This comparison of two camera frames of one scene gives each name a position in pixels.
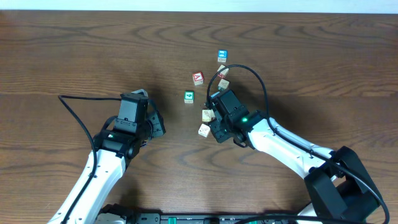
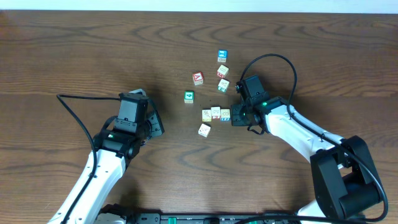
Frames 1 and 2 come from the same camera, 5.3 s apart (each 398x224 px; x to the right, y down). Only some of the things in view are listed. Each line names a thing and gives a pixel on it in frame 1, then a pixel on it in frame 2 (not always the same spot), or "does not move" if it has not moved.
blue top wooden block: x=222 y=55 does not move
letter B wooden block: x=204 y=130 does not move
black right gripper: x=219 y=135 -> x=236 y=119
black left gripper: x=157 y=125 does not move
